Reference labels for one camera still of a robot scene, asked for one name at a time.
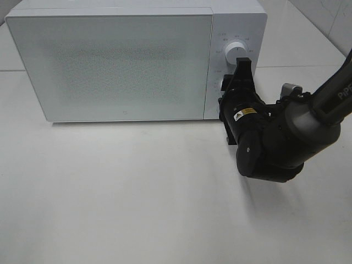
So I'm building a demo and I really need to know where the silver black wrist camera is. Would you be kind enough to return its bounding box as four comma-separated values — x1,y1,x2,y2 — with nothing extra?
280,83,303,100

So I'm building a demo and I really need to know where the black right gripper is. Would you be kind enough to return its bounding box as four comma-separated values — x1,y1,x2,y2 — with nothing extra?
218,57,266,146

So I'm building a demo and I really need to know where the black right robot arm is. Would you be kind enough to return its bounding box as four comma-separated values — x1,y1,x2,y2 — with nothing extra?
218,56,351,183

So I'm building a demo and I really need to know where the upper white power knob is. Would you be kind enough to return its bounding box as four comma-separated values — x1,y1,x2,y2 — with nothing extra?
224,40,248,65

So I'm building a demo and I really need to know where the white microwave door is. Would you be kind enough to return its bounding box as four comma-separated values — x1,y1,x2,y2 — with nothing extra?
7,15,212,122

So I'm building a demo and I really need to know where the white microwave oven body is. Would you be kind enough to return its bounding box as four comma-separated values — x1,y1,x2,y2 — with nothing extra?
5,1,267,122

